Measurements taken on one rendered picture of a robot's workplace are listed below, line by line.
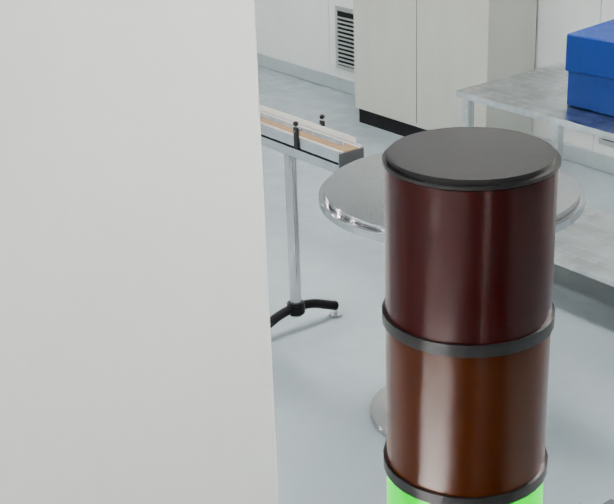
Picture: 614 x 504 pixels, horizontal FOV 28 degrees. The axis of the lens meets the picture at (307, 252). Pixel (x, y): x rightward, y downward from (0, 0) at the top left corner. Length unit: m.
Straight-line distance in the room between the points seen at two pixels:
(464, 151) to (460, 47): 7.15
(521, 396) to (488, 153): 0.07
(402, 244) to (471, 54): 7.11
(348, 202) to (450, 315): 3.98
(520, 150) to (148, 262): 1.71
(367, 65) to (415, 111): 0.50
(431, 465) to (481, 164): 0.09
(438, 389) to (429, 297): 0.03
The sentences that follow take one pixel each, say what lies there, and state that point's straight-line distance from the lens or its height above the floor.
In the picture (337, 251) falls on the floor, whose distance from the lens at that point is 6.31.
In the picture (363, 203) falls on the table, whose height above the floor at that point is 0.93.
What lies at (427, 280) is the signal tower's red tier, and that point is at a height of 2.32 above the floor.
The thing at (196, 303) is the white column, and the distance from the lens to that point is 2.13.
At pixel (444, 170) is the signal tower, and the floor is 2.35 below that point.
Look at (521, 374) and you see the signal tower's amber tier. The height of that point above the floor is 2.29.
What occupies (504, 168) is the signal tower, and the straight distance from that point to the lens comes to 0.34.
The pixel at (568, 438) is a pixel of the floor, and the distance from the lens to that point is 4.77.
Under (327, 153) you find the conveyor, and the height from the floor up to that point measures 0.91.
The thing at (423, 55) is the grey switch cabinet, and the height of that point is 0.57.
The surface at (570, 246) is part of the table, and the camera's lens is 5.79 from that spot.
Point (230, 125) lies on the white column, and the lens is 2.07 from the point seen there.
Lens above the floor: 2.46
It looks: 23 degrees down
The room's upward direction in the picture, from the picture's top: 2 degrees counter-clockwise
